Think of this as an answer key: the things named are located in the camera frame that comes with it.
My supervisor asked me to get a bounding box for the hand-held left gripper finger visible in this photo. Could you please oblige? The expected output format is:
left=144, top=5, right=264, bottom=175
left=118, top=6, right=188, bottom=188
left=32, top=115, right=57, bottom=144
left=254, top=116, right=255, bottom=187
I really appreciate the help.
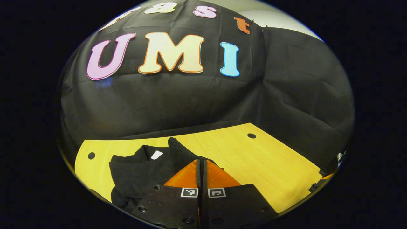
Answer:
left=131, top=159, right=202, bottom=229
left=202, top=159, right=279, bottom=229

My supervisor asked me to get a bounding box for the black button shirt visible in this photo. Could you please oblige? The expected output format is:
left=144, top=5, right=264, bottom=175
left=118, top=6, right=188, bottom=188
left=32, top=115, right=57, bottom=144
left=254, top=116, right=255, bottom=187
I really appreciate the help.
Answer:
left=109, top=137, right=224, bottom=212

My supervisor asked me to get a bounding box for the black backdrop cloth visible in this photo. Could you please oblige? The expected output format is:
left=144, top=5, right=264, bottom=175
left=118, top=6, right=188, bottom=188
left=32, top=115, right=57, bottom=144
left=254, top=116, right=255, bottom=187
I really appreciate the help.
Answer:
left=59, top=0, right=355, bottom=172

